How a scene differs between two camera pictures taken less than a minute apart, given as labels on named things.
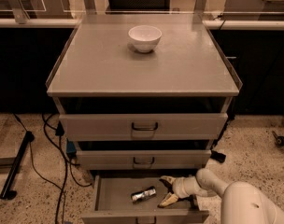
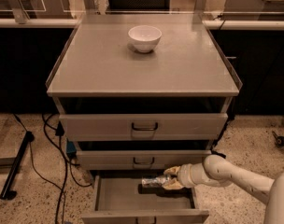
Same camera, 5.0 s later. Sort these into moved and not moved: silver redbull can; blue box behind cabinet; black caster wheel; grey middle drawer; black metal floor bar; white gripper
Moved: white gripper; silver redbull can
Not moved: grey middle drawer; blue box behind cabinet; black caster wheel; black metal floor bar
